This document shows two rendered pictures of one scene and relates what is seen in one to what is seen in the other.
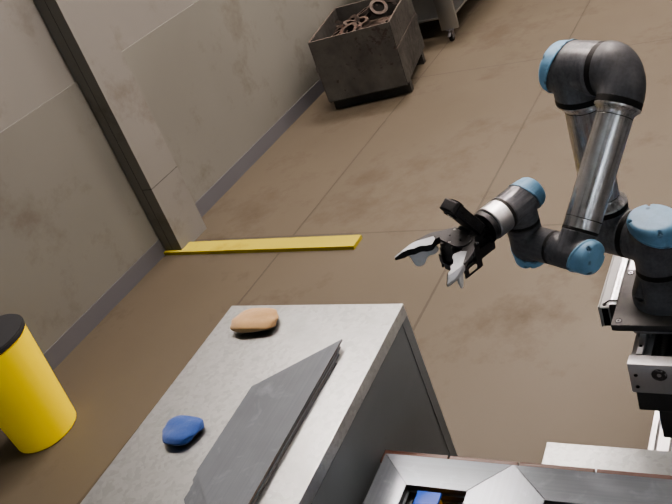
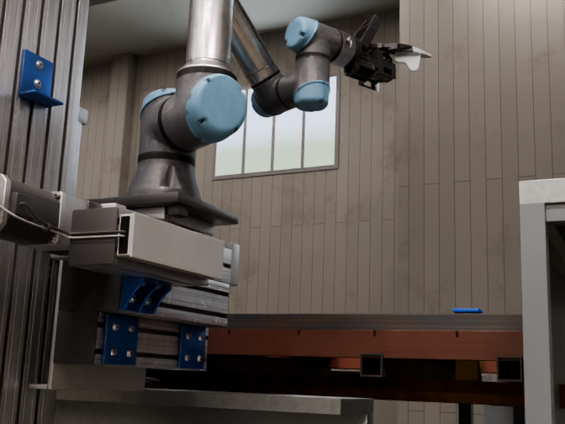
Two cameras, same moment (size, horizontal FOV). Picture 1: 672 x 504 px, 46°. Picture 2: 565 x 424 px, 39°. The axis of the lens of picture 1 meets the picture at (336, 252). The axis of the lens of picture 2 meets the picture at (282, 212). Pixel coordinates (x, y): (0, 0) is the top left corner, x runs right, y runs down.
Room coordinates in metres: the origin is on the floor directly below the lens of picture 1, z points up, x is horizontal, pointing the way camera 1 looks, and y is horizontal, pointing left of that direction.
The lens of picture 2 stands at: (3.05, -0.72, 0.71)
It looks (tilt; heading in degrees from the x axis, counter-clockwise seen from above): 12 degrees up; 170
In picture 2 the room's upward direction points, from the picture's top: 2 degrees clockwise
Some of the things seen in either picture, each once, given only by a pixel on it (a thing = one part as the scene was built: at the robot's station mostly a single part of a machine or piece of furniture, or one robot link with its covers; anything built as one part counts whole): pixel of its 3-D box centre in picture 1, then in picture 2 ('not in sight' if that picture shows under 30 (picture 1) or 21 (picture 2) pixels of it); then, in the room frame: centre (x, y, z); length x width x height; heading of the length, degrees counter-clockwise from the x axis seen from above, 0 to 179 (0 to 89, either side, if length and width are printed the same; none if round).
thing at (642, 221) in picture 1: (654, 238); (170, 127); (1.50, -0.70, 1.20); 0.13 x 0.12 x 0.14; 27
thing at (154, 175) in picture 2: (663, 279); (165, 183); (1.49, -0.70, 1.09); 0.15 x 0.15 x 0.10
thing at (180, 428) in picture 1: (181, 430); not in sight; (1.67, 0.54, 1.07); 0.12 x 0.10 x 0.03; 55
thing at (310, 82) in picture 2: (532, 242); (307, 85); (1.48, -0.41, 1.34); 0.11 x 0.08 x 0.11; 27
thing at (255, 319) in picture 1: (254, 320); not in sight; (2.04, 0.30, 1.07); 0.16 x 0.10 x 0.04; 54
